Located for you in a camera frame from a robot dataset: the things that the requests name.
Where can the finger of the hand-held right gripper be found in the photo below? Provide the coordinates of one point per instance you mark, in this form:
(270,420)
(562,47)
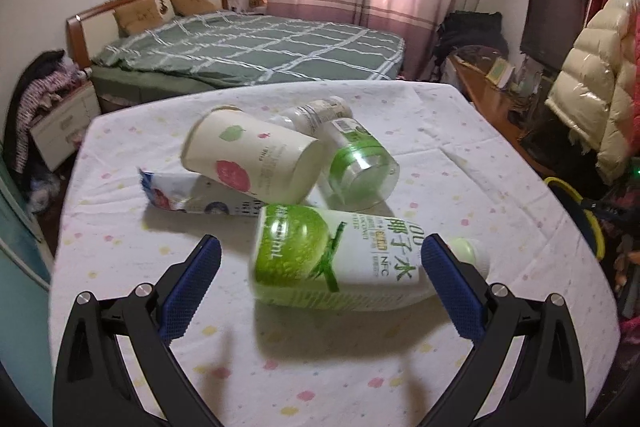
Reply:
(615,209)

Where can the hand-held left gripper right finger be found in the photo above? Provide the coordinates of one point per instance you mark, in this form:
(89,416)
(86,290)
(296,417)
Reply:
(452,287)

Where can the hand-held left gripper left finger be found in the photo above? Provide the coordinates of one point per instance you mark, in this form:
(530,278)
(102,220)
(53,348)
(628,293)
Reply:
(190,287)

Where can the yellow rimmed trash bin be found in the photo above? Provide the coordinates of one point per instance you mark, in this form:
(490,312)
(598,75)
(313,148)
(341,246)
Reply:
(565,199)

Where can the blue white snack packet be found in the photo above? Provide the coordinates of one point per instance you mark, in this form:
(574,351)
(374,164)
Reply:
(200,202)

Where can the green white drink bottle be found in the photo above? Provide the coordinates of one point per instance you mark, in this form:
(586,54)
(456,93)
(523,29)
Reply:
(325,257)

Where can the fruit print paper cup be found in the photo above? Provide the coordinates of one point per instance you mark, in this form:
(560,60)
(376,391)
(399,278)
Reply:
(250,152)

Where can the clear bottle with green label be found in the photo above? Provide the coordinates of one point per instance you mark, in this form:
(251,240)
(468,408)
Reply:
(360,164)

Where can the clear bottle with white cap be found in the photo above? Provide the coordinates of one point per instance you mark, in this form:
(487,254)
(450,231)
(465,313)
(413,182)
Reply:
(312,112)

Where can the red dotted puffer jacket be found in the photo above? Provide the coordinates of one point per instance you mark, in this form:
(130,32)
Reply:
(627,107)

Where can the cream puffer jacket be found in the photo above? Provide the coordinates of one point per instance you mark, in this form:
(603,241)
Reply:
(590,97)

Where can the white spotted tablecloth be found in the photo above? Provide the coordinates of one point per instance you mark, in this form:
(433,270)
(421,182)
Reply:
(350,357)

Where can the wooden sideboard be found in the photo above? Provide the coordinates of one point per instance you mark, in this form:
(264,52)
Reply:
(492,112)

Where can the glass sliding wardrobe door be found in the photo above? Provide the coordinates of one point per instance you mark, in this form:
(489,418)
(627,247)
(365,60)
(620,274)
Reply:
(20,267)

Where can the crumpled plastic bag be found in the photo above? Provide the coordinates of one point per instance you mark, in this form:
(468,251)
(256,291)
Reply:
(45,189)

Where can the black television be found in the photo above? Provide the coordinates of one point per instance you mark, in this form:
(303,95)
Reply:
(552,24)

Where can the white nightstand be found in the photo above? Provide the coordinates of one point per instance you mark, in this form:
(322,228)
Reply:
(65,127)

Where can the dark clothes pile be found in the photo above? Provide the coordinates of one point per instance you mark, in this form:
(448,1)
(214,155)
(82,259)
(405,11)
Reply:
(470,34)

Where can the patterned purple garment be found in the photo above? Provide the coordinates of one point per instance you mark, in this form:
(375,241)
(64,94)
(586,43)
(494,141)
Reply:
(47,89)

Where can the pile of clothes on cabinet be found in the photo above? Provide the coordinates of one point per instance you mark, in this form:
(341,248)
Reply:
(15,117)

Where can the green checked duvet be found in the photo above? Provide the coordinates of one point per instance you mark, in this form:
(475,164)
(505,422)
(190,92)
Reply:
(260,47)

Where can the brown bear pillow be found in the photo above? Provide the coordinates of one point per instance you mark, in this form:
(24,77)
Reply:
(192,2)
(135,14)

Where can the wooden bed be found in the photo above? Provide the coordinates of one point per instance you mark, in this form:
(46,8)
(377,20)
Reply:
(92,19)

